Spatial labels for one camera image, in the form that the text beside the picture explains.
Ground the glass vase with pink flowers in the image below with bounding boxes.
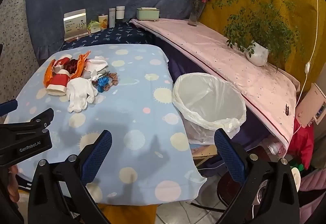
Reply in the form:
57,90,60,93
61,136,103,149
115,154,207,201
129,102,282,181
187,0,212,27

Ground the grey cloth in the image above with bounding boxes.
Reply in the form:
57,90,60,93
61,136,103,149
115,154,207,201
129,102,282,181
81,69,104,82

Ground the dark round stool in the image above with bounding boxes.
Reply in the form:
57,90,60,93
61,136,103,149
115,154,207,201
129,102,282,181
216,173,245,208

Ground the open cardboard box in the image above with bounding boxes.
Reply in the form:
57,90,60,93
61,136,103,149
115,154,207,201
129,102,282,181
64,9,89,41

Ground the navy patterned cloth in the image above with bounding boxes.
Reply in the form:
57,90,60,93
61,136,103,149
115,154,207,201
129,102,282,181
61,22,154,51

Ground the dark red scrunchie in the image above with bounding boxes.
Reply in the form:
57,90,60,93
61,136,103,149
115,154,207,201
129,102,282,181
64,59,79,74

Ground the mustard cloth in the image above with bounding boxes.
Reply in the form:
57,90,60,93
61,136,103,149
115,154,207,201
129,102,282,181
97,203,158,224

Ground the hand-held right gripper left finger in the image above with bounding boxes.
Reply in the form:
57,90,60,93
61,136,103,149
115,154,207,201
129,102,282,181
28,130,113,224

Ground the wooden box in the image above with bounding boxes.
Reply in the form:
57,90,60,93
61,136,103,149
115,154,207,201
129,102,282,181
191,144,219,166

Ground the trash bin with white bag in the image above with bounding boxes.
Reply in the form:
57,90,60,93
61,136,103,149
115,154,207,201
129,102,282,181
172,73,247,145

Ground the white glove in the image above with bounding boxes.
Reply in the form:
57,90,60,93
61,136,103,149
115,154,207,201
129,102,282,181
67,78,98,113

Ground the pink speckled cloth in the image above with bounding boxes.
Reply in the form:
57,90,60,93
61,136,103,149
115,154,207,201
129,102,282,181
130,18,301,146

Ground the light blue dotted blanket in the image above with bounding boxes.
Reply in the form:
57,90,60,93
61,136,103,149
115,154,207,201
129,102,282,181
5,44,207,206

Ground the red and white paper cup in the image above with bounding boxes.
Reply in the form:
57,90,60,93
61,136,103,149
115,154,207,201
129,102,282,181
52,54,73,73
46,73,71,96

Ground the small green box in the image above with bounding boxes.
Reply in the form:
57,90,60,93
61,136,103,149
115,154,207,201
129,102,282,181
87,20,100,34

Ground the pile of brown wooden rings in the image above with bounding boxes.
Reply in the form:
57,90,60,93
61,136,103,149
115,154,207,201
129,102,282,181
98,71,120,92

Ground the blue wrapper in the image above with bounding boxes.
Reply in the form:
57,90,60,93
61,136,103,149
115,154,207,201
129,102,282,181
95,76,110,92

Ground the white appliance with display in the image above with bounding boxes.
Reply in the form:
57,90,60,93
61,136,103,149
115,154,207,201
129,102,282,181
295,82,326,128

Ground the green plant in white pot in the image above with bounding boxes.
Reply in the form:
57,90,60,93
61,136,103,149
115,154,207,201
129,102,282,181
213,0,305,68

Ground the white cable with switch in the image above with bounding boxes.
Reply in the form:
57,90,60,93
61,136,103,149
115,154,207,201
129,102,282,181
295,0,320,135

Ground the tin can with orange print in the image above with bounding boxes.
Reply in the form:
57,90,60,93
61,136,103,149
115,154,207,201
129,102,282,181
98,14,109,30

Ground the orange plastic wrapper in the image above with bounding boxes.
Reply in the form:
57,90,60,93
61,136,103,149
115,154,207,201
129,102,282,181
43,51,91,87

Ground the white tissue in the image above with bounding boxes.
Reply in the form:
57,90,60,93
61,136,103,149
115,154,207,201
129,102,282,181
87,56,109,71

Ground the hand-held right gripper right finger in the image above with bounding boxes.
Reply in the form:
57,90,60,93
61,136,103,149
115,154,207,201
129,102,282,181
214,128,300,224

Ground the red cloth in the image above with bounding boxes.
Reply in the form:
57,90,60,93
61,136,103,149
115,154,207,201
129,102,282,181
288,121,315,171

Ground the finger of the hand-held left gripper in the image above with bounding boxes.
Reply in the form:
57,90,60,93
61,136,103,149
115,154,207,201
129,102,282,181
0,99,19,116
0,108,55,138

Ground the pink quilted cloth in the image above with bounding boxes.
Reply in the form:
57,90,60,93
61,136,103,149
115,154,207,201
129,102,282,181
298,166,326,194

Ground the mint green tissue box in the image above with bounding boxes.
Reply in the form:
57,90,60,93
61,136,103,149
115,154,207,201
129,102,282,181
136,7,160,21

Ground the person's left hand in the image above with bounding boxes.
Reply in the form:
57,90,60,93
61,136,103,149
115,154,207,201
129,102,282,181
7,165,20,203

